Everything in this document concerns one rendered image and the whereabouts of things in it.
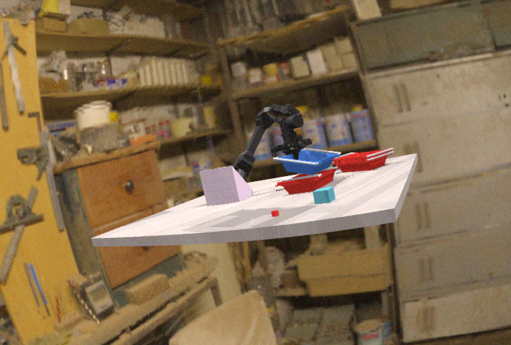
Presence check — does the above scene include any small teal block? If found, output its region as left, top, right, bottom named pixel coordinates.
left=312, top=186, right=336, bottom=204

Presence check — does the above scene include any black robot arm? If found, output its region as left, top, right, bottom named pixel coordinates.
left=232, top=104, right=303, bottom=180

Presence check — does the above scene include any blue plastic tray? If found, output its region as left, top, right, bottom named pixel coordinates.
left=273, top=148, right=341, bottom=175

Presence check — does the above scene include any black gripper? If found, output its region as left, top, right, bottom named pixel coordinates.
left=271, top=129, right=312, bottom=160

